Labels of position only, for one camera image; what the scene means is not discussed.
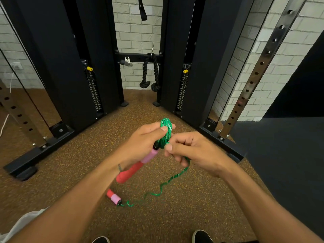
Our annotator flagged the metal weight stack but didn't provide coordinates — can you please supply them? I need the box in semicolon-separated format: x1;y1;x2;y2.
86;71;103;112
176;73;189;111

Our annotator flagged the chrome perforated upright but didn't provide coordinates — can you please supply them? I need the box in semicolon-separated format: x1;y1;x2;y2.
0;79;48;147
219;0;309;139

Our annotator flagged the clear plastic box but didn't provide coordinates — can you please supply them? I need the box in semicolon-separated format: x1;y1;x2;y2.
0;207;50;243

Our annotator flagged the white cable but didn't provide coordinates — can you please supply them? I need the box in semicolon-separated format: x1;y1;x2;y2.
0;71;15;137

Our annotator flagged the black crossbar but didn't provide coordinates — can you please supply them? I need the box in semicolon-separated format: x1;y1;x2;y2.
114;51;163;63

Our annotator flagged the silver metal handle attachment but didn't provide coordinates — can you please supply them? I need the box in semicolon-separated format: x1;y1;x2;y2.
119;56;134;68

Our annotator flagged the black hanging strap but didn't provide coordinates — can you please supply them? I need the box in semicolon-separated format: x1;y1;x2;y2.
138;0;148;21

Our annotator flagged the person's right hand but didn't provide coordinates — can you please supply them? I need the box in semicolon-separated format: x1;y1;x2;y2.
164;131;231;179

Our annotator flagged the person's right black shoe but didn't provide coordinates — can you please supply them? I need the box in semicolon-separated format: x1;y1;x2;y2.
191;229;216;243

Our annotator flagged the person's left hand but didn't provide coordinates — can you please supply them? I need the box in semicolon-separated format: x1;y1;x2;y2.
117;121;177;172

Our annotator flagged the person's left forearm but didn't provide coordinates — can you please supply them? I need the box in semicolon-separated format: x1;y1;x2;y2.
7;163;127;243

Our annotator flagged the black steel base beam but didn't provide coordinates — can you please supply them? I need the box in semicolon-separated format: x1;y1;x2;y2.
3;121;75;182
198;118;245;164

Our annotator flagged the person's right forearm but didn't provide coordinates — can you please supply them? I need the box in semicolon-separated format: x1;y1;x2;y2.
220;165;324;243

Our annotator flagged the black weight machine tower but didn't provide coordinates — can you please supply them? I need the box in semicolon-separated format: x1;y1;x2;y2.
0;0;125;132
157;0;256;128

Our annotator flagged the green jump rope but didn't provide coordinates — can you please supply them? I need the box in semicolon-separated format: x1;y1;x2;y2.
106;117;190;207

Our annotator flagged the black tricep rope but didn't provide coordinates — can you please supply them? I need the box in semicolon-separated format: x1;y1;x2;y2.
139;53;161;93

